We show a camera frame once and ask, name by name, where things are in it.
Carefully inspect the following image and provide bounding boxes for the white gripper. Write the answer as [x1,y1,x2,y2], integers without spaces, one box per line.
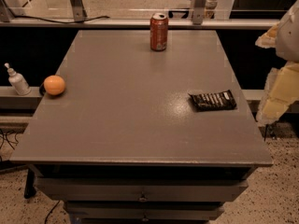
[255,0,299,125]

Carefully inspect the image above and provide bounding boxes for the black rxbar chocolate wrapper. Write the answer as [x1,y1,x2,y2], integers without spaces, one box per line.
[190,90,236,111]

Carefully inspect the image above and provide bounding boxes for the red soda can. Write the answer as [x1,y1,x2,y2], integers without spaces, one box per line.
[150,13,168,51]

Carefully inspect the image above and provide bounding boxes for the grey drawer cabinet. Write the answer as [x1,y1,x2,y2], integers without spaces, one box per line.
[12,30,272,224]

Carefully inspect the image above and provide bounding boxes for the orange fruit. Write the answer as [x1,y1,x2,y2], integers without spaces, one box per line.
[44,76,65,96]

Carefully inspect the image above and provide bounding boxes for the lower grey drawer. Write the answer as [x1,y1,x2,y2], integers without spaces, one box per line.
[64,202,224,221]

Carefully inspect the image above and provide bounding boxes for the grey drawer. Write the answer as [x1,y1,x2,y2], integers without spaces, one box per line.
[64,202,224,221]
[36,177,248,203]

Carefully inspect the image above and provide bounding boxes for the upper grey drawer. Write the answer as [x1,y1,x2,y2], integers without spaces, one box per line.
[36,177,248,203]

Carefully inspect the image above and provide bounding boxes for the white pump bottle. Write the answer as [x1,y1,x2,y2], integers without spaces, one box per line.
[5,63,31,96]

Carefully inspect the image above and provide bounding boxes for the right metal frame post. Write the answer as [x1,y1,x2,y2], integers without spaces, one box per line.
[192,0,206,25]

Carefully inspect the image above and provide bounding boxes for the metal frame post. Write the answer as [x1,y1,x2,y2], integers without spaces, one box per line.
[69,0,87,22]
[192,0,206,25]

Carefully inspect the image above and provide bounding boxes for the left metal frame post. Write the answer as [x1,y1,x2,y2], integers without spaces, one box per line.
[69,0,87,22]

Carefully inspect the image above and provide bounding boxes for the black cable on ledge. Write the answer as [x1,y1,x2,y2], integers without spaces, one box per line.
[8,14,110,24]

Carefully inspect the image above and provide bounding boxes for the black floor cables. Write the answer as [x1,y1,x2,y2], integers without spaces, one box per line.
[0,128,24,173]

